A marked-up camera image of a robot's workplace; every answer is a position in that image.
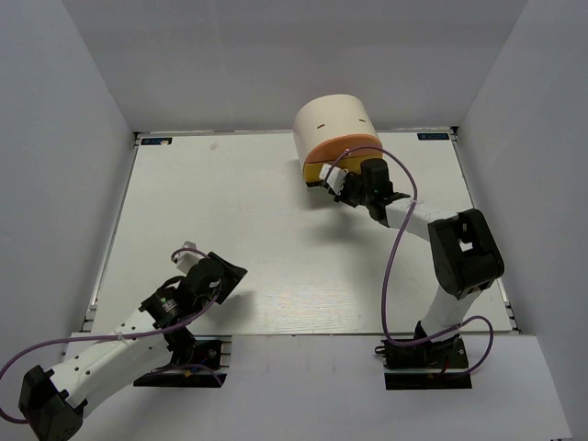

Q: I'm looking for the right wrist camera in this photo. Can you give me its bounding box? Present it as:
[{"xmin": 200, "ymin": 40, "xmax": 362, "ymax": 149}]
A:
[{"xmin": 319, "ymin": 164, "xmax": 348, "ymax": 195}]

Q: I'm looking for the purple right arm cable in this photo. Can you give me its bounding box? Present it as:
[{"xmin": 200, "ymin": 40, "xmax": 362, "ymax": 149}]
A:
[{"xmin": 333, "ymin": 145, "xmax": 495, "ymax": 378}]

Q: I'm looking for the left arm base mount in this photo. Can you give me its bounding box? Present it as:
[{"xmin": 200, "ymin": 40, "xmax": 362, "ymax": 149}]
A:
[{"xmin": 133, "ymin": 336, "xmax": 232, "ymax": 389}]

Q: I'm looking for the blue label right corner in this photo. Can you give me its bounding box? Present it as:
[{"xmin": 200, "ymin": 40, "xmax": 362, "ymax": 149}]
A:
[{"xmin": 417, "ymin": 132, "xmax": 450, "ymax": 141}]

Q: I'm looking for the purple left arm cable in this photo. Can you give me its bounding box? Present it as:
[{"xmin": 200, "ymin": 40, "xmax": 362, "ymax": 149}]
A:
[{"xmin": 0, "ymin": 247, "xmax": 229, "ymax": 424}]

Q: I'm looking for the blue label left corner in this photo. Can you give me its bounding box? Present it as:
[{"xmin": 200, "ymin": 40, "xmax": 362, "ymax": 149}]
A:
[{"xmin": 141, "ymin": 137, "xmax": 173, "ymax": 146}]

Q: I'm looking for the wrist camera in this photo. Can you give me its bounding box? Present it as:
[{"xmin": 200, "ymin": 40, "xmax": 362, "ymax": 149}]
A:
[
  {"xmin": 171, "ymin": 241, "xmax": 208, "ymax": 275},
  {"xmin": 319, "ymin": 164, "xmax": 348, "ymax": 195}
]

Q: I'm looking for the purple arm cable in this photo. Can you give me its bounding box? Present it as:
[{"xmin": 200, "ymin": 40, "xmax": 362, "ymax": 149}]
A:
[
  {"xmin": 333, "ymin": 145, "xmax": 495, "ymax": 378},
  {"xmin": 0, "ymin": 247, "xmax": 229, "ymax": 424}
]

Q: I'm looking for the round cream drawer cabinet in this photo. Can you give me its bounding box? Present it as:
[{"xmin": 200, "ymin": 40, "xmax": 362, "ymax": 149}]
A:
[{"xmin": 293, "ymin": 94, "xmax": 383, "ymax": 187}]

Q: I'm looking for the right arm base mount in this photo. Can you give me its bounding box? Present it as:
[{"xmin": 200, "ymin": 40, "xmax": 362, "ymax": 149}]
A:
[{"xmin": 374, "ymin": 336, "xmax": 472, "ymax": 390}]

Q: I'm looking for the blue label corner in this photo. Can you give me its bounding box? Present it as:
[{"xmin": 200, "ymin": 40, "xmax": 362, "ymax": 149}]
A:
[
  {"xmin": 417, "ymin": 132, "xmax": 450, "ymax": 141},
  {"xmin": 141, "ymin": 137, "xmax": 173, "ymax": 146}
]

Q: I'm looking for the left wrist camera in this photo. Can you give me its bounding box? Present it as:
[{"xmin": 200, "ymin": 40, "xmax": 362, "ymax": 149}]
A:
[{"xmin": 171, "ymin": 241, "xmax": 208, "ymax": 275}]

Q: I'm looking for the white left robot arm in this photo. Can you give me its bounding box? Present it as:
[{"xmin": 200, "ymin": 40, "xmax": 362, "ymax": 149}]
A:
[{"xmin": 18, "ymin": 248, "xmax": 247, "ymax": 440}]

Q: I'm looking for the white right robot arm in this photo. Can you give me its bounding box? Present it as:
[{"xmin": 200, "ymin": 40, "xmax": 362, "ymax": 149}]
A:
[{"xmin": 320, "ymin": 158, "xmax": 504, "ymax": 367}]

